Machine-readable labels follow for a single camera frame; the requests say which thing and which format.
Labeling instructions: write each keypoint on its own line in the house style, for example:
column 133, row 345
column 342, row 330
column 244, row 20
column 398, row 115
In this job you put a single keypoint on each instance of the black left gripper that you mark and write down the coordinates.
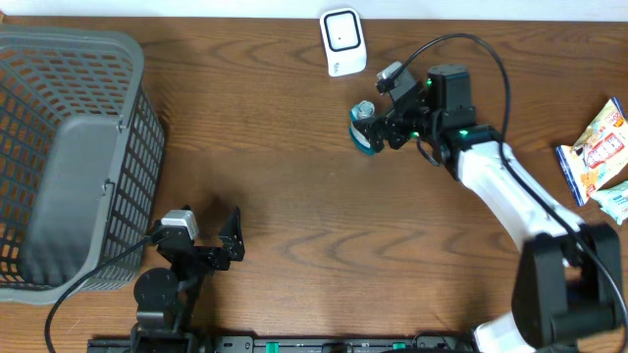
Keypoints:
column 220, row 261

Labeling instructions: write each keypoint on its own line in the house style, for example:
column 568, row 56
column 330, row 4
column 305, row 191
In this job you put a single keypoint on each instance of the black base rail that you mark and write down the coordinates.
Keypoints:
column 248, row 344

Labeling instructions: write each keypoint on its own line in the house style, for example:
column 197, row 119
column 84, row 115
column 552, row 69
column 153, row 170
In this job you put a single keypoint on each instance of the teal mouthwash bottle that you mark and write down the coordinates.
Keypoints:
column 359, row 135

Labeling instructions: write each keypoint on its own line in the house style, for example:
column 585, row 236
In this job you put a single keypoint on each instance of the grey plastic shopping basket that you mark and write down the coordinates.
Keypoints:
column 81, row 153

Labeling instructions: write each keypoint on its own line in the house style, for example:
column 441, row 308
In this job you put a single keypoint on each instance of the yellow red snack bag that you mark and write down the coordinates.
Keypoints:
column 598, row 155

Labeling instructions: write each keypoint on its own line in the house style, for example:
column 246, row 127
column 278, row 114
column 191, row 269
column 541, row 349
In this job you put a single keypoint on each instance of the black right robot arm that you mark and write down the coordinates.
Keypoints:
column 568, row 273

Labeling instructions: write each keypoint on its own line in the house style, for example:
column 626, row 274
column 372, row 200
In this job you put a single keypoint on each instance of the white barcode scanner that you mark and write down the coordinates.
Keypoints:
column 344, row 42

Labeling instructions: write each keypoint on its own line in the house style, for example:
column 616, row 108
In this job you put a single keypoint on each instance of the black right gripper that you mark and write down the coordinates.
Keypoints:
column 372, row 131

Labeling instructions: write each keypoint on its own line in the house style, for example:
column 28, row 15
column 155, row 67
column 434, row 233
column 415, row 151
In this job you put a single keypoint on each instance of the light teal wipes packet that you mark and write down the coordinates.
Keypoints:
column 613, row 201

